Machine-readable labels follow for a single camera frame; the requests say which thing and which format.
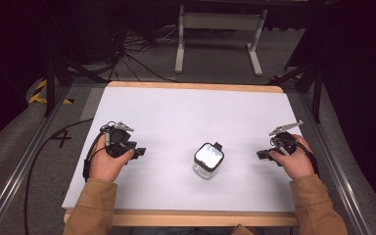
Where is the aluminium rail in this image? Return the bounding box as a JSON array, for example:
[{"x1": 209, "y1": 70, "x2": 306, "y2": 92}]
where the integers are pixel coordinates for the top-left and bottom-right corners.
[
  {"x1": 0, "y1": 85, "x2": 71, "y2": 235},
  {"x1": 298, "y1": 92, "x2": 376, "y2": 235}
]

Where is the person's left hand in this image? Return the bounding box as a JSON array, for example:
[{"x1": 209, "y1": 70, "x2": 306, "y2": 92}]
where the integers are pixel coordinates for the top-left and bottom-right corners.
[{"x1": 88, "y1": 134, "x2": 135, "y2": 183}]

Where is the person's right hand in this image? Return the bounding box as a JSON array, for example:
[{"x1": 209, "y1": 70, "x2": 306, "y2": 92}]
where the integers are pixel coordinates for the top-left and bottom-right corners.
[{"x1": 269, "y1": 133, "x2": 316, "y2": 181}]

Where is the clear square jar black lid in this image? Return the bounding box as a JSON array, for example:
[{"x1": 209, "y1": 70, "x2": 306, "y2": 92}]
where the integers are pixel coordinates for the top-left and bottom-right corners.
[{"x1": 192, "y1": 141, "x2": 225, "y2": 180}]

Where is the bundle of black floor cables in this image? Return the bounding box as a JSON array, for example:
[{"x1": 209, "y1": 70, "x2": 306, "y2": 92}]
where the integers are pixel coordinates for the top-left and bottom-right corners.
[{"x1": 77, "y1": 19, "x2": 184, "y2": 83}]

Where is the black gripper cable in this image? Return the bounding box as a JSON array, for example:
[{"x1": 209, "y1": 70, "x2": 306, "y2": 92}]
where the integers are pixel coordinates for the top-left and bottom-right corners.
[
  {"x1": 23, "y1": 117, "x2": 110, "y2": 235},
  {"x1": 270, "y1": 135, "x2": 321, "y2": 179}
]

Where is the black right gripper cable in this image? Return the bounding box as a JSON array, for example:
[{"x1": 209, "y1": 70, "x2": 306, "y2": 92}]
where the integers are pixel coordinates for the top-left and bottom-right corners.
[{"x1": 270, "y1": 135, "x2": 321, "y2": 179}]

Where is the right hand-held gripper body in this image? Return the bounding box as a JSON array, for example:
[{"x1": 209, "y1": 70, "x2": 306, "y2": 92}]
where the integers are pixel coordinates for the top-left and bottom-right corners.
[{"x1": 268, "y1": 119, "x2": 305, "y2": 156}]

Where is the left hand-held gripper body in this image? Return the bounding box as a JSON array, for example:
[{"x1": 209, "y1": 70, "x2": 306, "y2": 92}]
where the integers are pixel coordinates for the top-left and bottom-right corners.
[{"x1": 100, "y1": 120, "x2": 138, "y2": 160}]

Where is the white metal table frame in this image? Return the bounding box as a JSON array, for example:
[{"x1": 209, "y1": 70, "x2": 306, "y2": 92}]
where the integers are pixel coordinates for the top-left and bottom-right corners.
[{"x1": 174, "y1": 4, "x2": 268, "y2": 77}]

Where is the yellow black floor tape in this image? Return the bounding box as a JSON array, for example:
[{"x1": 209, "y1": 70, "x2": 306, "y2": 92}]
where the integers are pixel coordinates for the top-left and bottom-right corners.
[{"x1": 28, "y1": 79, "x2": 74, "y2": 106}]

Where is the white table mat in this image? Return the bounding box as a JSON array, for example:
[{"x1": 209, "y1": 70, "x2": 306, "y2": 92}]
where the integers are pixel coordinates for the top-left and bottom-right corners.
[{"x1": 61, "y1": 85, "x2": 303, "y2": 213}]

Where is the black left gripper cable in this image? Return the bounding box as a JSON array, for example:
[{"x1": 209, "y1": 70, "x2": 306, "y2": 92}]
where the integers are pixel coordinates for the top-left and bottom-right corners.
[{"x1": 23, "y1": 117, "x2": 110, "y2": 235}]

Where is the black stand leg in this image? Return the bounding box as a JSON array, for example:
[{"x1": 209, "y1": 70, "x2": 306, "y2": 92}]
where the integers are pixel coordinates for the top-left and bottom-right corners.
[
  {"x1": 43, "y1": 55, "x2": 109, "y2": 118},
  {"x1": 267, "y1": 58, "x2": 326, "y2": 124}
]

